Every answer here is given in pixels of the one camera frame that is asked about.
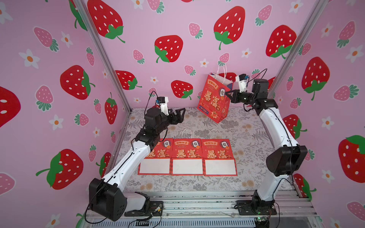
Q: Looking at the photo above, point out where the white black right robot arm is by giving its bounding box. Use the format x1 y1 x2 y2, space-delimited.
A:
225 76 308 217

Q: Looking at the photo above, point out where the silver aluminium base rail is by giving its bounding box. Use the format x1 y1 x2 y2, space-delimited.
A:
85 190 324 228

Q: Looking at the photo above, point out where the red paper gift bag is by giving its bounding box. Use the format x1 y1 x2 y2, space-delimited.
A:
138 138 174 175

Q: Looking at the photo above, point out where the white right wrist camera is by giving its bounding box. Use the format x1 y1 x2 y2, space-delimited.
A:
236 74 249 92

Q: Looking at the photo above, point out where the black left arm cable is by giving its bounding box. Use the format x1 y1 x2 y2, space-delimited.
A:
144 90 159 115

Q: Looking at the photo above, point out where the silver aluminium corner post right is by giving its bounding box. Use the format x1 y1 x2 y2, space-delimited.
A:
268 0 329 98

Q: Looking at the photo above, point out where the silver aluminium corner post left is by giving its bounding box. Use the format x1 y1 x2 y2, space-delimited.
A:
75 0 132 114

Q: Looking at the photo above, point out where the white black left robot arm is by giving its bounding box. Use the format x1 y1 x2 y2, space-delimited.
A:
86 106 186 221

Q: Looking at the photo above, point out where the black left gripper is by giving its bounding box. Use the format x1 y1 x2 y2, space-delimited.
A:
152 108 183 138

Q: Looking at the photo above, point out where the silver aluminium corner post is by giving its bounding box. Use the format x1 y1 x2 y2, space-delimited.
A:
75 0 132 114
268 0 329 98

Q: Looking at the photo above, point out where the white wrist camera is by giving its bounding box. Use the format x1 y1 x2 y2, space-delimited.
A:
236 74 249 92
156 97 169 116

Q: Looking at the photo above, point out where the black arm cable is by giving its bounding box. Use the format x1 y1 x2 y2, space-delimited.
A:
144 90 159 115
248 68 269 83

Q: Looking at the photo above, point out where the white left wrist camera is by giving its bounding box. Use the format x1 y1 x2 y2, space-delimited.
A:
156 97 169 116

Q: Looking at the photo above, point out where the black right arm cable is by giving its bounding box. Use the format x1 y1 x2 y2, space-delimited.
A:
248 68 269 83

